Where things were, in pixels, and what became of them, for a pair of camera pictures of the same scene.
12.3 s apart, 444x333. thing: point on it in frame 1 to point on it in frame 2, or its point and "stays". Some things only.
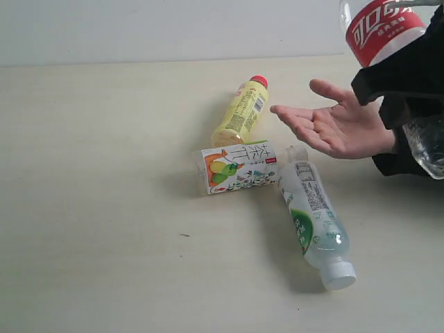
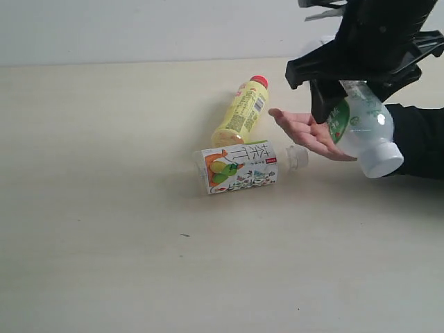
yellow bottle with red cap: (242, 112) stays
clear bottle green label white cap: (318, 223) to (362, 128)
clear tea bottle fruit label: (238, 168) stays
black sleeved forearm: (411, 84) to (419, 133)
